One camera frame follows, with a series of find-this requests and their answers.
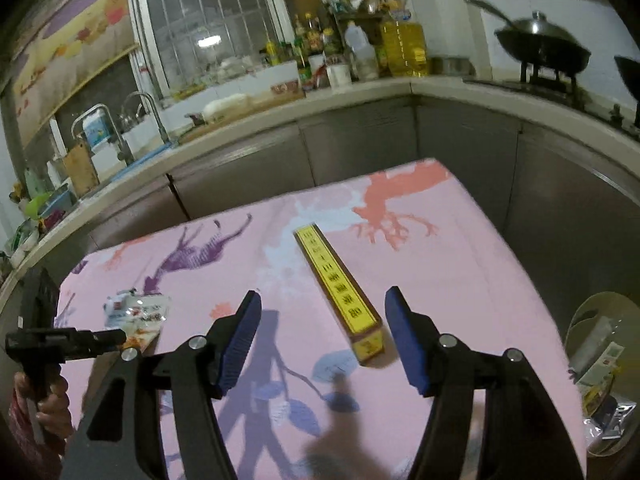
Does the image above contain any chrome kitchen faucet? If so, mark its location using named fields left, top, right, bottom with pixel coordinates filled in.
left=70, top=91, right=175, bottom=167

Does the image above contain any wooden cutting board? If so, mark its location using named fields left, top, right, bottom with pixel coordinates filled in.
left=63, top=141, right=100, bottom=198

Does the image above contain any gas stove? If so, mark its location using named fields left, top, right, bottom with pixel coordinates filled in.
left=462, top=63, right=639, bottom=142

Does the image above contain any steel wok with lid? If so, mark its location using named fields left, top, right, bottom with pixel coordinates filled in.
left=464, top=0, right=591, bottom=76

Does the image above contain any large cooking oil bottle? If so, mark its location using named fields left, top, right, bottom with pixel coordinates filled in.
left=380, top=15, right=430, bottom=77

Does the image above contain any person left hand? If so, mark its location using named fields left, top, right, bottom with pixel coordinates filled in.
left=14, top=372, right=74, bottom=440

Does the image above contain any pink floral tablecloth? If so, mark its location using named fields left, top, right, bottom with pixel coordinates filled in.
left=58, top=160, right=586, bottom=479

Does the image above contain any black frying pan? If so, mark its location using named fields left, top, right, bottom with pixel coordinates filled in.
left=614, top=55, right=640, bottom=101

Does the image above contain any long yellow box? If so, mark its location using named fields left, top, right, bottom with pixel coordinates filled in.
left=294, top=224, right=385, bottom=365

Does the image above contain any beige trash bin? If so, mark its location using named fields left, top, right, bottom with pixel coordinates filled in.
left=564, top=292, right=639, bottom=457

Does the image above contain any white mug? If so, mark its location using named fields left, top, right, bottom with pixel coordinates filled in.
left=326, top=64, right=352, bottom=89

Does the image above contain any white snack bag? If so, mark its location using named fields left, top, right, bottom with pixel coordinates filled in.
left=103, top=289, right=171, bottom=352

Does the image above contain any white plastic jug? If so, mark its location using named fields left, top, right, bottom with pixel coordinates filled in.
left=344, top=21, right=380, bottom=81

